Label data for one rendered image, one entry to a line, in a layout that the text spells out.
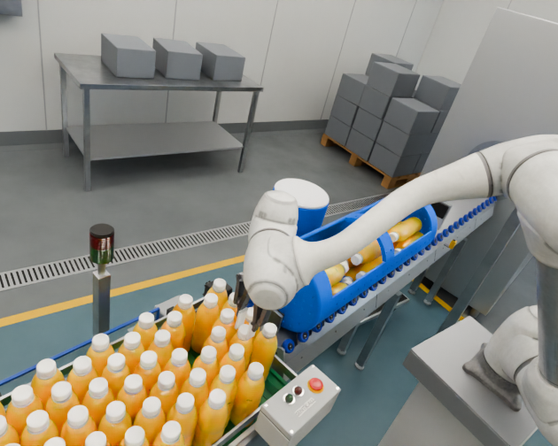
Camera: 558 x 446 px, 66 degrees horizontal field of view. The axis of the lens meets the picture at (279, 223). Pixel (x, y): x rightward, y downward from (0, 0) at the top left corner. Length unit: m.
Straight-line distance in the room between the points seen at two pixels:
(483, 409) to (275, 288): 0.82
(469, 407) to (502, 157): 0.74
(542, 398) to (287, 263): 0.72
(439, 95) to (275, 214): 4.33
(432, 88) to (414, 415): 4.09
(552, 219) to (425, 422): 0.95
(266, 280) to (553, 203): 0.50
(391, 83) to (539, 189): 4.20
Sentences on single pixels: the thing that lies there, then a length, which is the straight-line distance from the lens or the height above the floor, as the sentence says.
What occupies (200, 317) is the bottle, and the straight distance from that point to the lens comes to 1.31.
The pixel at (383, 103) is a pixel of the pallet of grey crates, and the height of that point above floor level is 0.83.
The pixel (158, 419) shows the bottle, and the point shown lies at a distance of 1.08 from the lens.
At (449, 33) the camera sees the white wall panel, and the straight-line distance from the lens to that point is 7.10.
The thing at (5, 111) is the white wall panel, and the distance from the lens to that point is 4.40.
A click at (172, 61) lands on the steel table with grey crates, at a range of 3.80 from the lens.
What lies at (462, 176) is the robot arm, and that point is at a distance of 0.97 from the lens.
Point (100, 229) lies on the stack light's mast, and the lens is 1.26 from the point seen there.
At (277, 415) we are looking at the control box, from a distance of 1.10.
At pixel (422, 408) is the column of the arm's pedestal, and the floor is 0.88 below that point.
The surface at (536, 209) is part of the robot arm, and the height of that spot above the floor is 1.73.
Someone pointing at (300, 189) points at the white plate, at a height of 1.04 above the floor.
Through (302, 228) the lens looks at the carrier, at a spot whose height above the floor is 0.92.
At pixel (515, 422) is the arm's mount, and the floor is 1.07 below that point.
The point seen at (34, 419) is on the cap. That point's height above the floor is 1.11.
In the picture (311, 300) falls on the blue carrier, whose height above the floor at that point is 1.14.
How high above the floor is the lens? 2.00
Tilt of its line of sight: 32 degrees down
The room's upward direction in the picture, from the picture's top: 15 degrees clockwise
